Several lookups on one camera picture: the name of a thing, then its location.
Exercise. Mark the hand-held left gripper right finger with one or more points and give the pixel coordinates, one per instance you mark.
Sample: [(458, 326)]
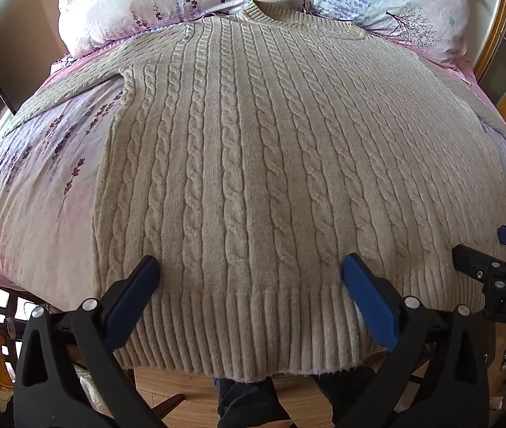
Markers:
[(371, 305)]

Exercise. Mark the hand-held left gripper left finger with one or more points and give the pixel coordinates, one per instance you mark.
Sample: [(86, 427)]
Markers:
[(131, 305)]

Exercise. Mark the dark wooden chair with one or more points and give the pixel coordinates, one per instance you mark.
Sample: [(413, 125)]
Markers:
[(7, 303)]

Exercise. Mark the pink floral bed sheet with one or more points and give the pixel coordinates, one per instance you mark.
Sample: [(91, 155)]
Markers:
[(39, 187)]

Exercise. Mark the person's legs in dark trousers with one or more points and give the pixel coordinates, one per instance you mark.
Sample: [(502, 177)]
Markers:
[(248, 403)]

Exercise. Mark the white pillow with tree print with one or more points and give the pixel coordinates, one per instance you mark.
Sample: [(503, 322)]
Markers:
[(395, 0)]

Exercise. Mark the white floral pillow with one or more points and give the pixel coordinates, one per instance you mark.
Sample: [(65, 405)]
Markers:
[(146, 4)]

